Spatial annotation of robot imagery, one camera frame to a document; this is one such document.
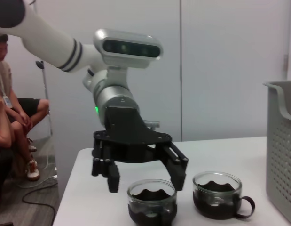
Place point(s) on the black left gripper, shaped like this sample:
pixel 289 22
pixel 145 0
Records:
pixel 126 136

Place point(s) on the glass teacup black sleeve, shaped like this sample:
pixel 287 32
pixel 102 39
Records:
pixel 215 202
pixel 150 212

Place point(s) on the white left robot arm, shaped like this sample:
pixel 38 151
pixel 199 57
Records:
pixel 53 44

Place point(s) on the grey perforated storage bin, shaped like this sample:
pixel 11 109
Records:
pixel 281 164

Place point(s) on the grey metal stand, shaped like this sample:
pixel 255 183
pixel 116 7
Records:
pixel 44 82

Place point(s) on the seated person beige shirt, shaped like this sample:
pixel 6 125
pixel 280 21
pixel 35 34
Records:
pixel 4 77

